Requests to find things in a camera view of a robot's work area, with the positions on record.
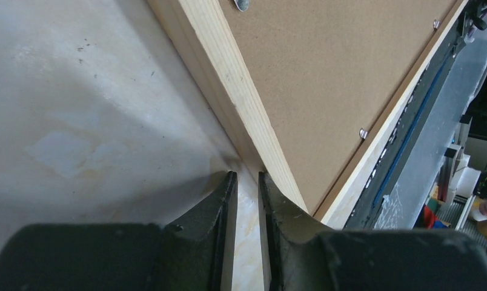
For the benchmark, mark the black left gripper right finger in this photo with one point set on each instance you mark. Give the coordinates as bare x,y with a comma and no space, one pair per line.
301,253

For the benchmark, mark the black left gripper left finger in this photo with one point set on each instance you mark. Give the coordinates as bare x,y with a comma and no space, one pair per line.
193,252

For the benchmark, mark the brown backing board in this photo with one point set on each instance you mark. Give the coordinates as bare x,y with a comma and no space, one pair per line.
326,69

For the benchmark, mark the light wooden picture frame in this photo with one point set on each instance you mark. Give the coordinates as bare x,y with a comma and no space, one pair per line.
202,36

